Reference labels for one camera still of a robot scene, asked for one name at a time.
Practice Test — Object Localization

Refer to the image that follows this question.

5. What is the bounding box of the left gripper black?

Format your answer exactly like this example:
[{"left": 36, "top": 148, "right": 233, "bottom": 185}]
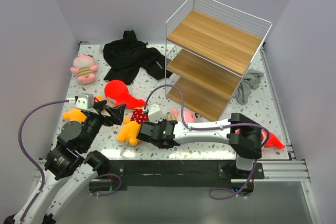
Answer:
[{"left": 81, "top": 99, "right": 127, "bottom": 151}]

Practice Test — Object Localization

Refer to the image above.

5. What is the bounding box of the red whale plush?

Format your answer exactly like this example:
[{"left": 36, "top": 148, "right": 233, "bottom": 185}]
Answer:
[{"left": 104, "top": 80, "right": 145, "bottom": 109}]

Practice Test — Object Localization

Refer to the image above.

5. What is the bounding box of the orange bear plush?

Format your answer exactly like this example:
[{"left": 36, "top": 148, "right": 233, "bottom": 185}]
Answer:
[
  {"left": 117, "top": 108, "right": 149, "bottom": 146},
  {"left": 62, "top": 96, "right": 102, "bottom": 123}
]

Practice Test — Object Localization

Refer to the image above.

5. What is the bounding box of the pink striped plush doll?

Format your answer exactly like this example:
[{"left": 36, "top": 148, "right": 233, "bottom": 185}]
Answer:
[
  {"left": 165, "top": 108, "right": 199, "bottom": 123},
  {"left": 70, "top": 55, "right": 98, "bottom": 84}
]

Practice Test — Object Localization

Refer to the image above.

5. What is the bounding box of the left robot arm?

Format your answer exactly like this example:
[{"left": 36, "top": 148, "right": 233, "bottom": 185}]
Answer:
[{"left": 4, "top": 101, "right": 126, "bottom": 223}]

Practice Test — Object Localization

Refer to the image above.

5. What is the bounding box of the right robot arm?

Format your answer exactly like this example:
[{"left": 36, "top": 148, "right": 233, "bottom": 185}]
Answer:
[{"left": 136, "top": 113, "right": 267, "bottom": 178}]

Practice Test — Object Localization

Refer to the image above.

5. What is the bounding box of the black cloth garment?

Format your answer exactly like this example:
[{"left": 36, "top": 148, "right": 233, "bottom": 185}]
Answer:
[{"left": 103, "top": 30, "right": 172, "bottom": 85}]

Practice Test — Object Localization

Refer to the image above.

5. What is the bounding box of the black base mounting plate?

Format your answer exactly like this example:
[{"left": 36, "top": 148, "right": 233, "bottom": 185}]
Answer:
[{"left": 89, "top": 160, "right": 250, "bottom": 193}]

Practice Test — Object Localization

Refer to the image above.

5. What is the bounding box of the grey crumpled cloth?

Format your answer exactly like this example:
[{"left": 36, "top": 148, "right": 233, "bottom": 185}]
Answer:
[{"left": 234, "top": 69, "right": 264, "bottom": 105}]

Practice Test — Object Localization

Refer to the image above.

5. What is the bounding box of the red shark plush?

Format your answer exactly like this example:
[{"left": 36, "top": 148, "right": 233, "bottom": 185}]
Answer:
[{"left": 236, "top": 129, "right": 286, "bottom": 152}]

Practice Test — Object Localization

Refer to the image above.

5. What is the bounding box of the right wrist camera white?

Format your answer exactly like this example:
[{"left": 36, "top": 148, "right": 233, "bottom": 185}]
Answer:
[{"left": 143, "top": 103, "right": 165, "bottom": 123}]

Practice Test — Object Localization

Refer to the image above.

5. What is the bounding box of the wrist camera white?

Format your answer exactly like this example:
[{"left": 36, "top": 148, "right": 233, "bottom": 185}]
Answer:
[
  {"left": 75, "top": 93, "right": 95, "bottom": 110},
  {"left": 143, "top": 103, "right": 165, "bottom": 123}
]

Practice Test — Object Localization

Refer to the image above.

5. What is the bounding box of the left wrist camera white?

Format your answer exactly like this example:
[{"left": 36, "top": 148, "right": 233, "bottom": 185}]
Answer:
[{"left": 75, "top": 93, "right": 95, "bottom": 110}]

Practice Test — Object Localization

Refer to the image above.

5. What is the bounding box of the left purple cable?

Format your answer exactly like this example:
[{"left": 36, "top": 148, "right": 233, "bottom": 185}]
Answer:
[{"left": 17, "top": 98, "right": 77, "bottom": 222}]

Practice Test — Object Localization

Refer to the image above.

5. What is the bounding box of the white wire wooden shelf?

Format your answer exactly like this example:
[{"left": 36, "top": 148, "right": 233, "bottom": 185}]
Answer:
[{"left": 165, "top": 0, "right": 272, "bottom": 121}]

